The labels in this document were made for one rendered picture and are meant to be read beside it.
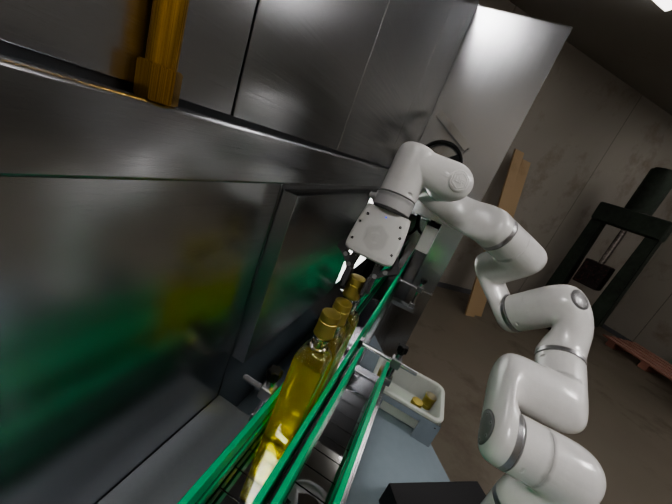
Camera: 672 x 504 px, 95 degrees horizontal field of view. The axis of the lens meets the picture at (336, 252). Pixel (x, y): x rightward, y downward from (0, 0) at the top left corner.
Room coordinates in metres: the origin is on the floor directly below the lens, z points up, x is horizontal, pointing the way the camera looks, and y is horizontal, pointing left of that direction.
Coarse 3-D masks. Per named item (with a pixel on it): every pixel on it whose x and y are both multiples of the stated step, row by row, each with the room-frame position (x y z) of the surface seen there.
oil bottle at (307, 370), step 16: (304, 352) 0.43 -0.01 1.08; (320, 352) 0.44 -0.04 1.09; (304, 368) 0.43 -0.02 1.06; (320, 368) 0.42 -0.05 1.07; (288, 384) 0.43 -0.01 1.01; (304, 384) 0.42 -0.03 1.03; (320, 384) 0.46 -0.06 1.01; (288, 400) 0.43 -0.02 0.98; (304, 400) 0.42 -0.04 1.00; (272, 416) 0.43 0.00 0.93; (288, 416) 0.43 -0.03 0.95; (304, 416) 0.44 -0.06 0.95; (272, 432) 0.43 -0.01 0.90; (288, 432) 0.42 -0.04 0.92
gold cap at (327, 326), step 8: (328, 312) 0.45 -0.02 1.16; (336, 312) 0.46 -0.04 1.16; (320, 320) 0.44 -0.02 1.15; (328, 320) 0.44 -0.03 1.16; (336, 320) 0.44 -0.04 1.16; (320, 328) 0.44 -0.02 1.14; (328, 328) 0.44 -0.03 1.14; (336, 328) 0.45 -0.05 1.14; (320, 336) 0.44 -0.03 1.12; (328, 336) 0.44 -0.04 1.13
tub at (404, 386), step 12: (384, 360) 0.89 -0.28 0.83; (396, 372) 0.88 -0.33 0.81; (408, 372) 0.87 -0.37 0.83; (396, 384) 0.87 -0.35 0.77; (408, 384) 0.86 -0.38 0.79; (420, 384) 0.86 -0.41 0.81; (432, 384) 0.85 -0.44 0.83; (396, 396) 0.72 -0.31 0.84; (408, 396) 0.83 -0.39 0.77; (420, 396) 0.85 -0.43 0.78; (444, 396) 0.81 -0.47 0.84; (432, 408) 0.80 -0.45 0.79; (432, 420) 0.69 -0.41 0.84
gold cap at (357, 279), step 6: (354, 276) 0.56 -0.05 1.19; (360, 276) 0.58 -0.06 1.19; (348, 282) 0.56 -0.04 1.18; (354, 282) 0.55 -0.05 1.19; (360, 282) 0.55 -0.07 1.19; (348, 288) 0.55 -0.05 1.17; (354, 288) 0.55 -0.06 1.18; (360, 288) 0.55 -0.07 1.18; (348, 294) 0.55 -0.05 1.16; (354, 294) 0.55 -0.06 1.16; (354, 300) 0.55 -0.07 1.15
